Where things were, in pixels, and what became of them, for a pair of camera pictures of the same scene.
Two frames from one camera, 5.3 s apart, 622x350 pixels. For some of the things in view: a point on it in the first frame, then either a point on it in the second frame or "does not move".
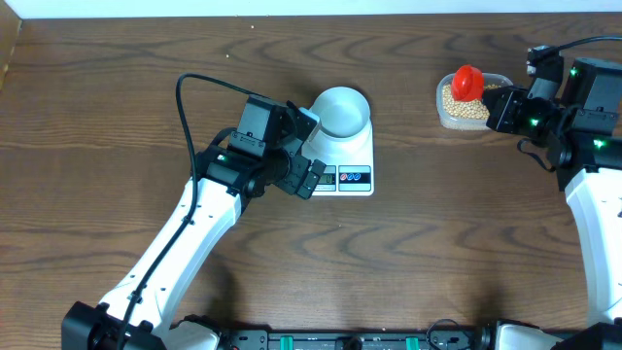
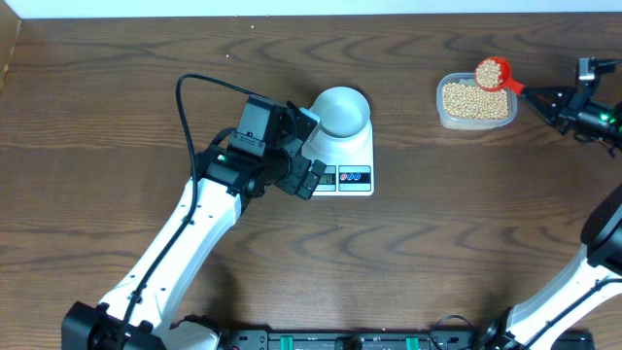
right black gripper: (501, 117) -> (565, 117)
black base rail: (343, 339) does not move
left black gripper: (291, 181) does not move
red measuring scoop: (467, 84) -> (507, 84)
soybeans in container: (473, 110) does not move
